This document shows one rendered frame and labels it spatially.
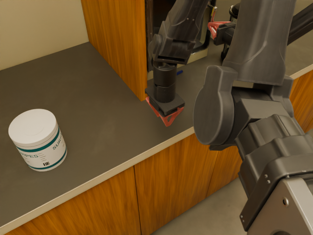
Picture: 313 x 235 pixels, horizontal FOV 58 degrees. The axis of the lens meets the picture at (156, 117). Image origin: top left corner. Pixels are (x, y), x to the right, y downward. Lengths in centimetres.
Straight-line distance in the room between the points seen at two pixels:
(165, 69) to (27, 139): 43
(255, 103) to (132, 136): 68
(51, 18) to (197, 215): 136
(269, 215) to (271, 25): 20
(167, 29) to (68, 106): 61
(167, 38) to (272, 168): 41
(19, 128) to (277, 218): 75
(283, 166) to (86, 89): 99
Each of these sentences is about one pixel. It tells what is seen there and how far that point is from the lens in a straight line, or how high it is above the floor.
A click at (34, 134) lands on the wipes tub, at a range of 85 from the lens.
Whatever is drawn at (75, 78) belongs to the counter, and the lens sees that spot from 123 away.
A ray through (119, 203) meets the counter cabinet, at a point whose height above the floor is 64.
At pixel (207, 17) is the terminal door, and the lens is 119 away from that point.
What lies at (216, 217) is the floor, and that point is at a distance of 188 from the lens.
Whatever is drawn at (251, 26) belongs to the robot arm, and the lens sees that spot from 35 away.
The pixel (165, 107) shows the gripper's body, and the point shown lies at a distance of 71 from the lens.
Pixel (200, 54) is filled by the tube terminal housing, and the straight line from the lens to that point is 129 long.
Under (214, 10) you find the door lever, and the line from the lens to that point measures 112.
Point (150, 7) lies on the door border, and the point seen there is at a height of 125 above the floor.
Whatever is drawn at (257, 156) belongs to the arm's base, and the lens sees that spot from 29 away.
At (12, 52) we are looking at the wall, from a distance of 140.
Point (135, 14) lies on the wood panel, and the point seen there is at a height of 129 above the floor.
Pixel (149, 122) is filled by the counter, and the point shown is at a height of 94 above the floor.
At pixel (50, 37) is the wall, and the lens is 140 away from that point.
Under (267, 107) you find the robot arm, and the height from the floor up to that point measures 147.
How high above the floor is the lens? 170
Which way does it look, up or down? 48 degrees down
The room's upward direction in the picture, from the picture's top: straight up
